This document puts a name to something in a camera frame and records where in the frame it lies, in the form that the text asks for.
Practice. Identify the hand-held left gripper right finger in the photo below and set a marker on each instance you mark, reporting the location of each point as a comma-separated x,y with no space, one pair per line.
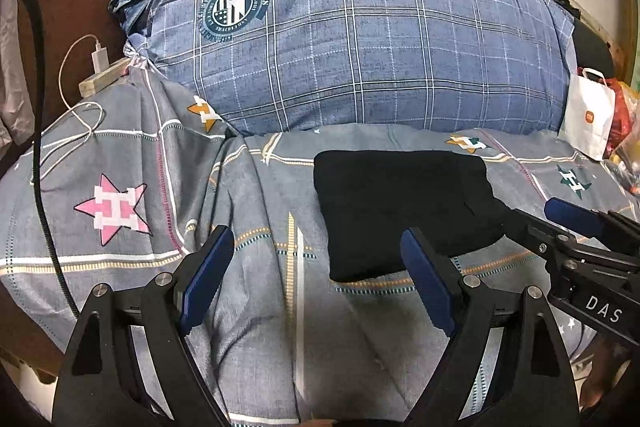
430,282

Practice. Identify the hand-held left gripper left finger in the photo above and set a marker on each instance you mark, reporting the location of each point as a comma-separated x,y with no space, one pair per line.
205,277

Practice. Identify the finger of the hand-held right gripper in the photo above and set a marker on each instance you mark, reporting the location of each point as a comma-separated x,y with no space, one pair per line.
572,214
532,232

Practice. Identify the black pants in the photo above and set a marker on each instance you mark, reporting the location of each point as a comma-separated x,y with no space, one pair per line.
400,207

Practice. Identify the person's right forearm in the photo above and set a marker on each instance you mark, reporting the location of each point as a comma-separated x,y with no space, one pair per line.
607,372

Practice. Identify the clear plastic bag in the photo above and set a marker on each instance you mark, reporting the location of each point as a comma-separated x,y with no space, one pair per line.
627,167

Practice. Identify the white paper bag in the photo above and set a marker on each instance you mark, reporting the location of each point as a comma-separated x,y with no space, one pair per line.
587,117

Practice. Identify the red plastic bag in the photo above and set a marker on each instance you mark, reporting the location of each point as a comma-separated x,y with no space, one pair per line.
620,112

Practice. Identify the grey printed bed sheet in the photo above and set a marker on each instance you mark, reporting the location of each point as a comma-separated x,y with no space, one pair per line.
150,167

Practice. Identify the black cloth item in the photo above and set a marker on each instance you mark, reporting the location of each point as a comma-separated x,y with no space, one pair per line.
592,49

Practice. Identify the beige power strip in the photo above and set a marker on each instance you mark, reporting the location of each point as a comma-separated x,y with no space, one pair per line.
102,79

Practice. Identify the blue plaid pillow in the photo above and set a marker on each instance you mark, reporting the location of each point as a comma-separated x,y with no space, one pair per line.
375,47

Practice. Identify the white charger plug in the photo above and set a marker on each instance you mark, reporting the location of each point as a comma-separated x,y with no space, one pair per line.
99,59

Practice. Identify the grey cloth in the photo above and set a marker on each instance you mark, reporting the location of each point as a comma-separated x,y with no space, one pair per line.
12,72

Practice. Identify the brown bed frame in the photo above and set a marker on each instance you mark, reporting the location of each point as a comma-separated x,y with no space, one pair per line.
50,22

